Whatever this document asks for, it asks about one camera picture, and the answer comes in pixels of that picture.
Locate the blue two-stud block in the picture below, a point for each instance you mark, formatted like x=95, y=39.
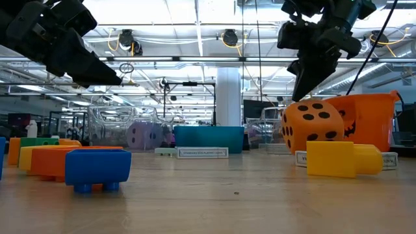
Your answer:
x=1, y=159

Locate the clear plastic container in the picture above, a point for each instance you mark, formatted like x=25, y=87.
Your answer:
x=110, y=123
x=266, y=130

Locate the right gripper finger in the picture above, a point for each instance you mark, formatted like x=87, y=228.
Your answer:
x=294, y=67
x=313, y=71

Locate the mint flat brick plate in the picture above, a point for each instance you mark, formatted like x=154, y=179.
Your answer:
x=164, y=151

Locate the black monitor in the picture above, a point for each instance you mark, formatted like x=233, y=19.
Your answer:
x=256, y=110

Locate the yellow single-stud block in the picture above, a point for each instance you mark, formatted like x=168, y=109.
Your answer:
x=331, y=159

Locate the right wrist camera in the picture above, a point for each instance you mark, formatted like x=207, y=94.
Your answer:
x=289, y=34

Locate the orange long brick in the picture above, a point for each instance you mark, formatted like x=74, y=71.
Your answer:
x=48, y=162

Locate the black background rack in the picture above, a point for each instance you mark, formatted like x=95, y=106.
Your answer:
x=68, y=112

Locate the blue-patterned playing card deck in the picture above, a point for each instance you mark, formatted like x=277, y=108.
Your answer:
x=201, y=152

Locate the purple foam dice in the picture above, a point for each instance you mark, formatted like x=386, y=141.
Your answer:
x=144, y=135

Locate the small green square brick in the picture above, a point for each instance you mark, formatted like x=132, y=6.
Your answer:
x=39, y=141

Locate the yellow long brick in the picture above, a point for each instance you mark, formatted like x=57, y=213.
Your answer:
x=24, y=159

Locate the orange pumpkin bucket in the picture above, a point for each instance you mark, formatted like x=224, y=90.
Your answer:
x=370, y=123

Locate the white pillar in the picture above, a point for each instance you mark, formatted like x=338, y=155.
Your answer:
x=229, y=97

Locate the orange foam dice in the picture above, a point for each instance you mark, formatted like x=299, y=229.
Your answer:
x=312, y=125

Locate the grey-backed playing card deck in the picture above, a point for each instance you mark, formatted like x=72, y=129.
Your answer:
x=390, y=161

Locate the white bottle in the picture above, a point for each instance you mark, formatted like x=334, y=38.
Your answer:
x=32, y=128

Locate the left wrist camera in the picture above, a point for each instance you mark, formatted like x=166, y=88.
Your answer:
x=78, y=18

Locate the teal plastic bin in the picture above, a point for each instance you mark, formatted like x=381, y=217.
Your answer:
x=208, y=139

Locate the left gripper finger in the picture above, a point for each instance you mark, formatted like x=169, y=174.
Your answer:
x=94, y=83
x=81, y=61

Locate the dark blue brick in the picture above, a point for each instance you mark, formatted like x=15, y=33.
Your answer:
x=97, y=169

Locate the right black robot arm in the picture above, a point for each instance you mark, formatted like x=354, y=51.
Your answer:
x=349, y=13

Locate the dark background monitor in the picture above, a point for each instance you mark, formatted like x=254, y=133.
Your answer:
x=19, y=119

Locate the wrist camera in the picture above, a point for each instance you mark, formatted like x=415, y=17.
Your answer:
x=78, y=18
x=289, y=34

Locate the black gantry frame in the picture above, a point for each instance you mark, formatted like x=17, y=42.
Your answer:
x=189, y=83

